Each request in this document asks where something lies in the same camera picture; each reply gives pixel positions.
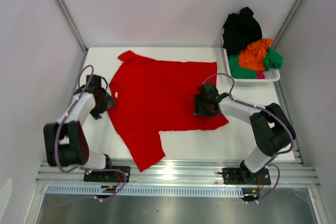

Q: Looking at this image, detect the left corner metal profile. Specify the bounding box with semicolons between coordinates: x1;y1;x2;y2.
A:
55;0;88;53

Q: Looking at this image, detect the pink cloth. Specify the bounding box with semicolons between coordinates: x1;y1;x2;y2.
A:
255;71;265;79

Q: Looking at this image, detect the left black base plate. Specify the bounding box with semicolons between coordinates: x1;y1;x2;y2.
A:
83;166;131;183

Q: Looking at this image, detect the green t shirt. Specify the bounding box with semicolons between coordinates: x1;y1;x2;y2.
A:
228;48;284;79

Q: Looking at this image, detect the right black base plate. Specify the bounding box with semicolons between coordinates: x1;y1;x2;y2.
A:
218;167;271;185

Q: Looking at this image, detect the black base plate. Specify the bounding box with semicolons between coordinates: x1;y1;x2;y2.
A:
218;167;271;185
83;166;131;183

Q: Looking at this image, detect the right corner metal profile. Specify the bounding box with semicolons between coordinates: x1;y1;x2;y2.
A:
272;0;304;48

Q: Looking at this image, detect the white plastic basket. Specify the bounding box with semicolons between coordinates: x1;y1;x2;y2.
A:
222;48;280;83

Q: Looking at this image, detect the orange t shirt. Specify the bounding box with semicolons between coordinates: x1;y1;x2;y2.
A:
238;38;274;71

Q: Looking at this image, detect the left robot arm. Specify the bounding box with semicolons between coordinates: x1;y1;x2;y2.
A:
43;74;116;182

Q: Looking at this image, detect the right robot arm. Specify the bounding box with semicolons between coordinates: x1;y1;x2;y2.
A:
194;83;296;184

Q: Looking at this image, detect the aluminium mounting rail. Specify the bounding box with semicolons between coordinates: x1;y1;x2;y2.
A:
35;159;321;188

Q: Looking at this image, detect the black t shirt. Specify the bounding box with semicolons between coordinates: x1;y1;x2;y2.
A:
222;7;263;56

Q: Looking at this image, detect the corner metal profile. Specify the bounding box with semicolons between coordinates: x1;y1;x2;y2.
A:
272;0;304;48
55;0;88;53

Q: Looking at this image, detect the slotted cable duct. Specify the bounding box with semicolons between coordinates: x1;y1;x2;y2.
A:
46;184;244;198

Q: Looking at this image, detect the red t shirt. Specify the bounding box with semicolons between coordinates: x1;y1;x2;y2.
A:
108;50;229;172

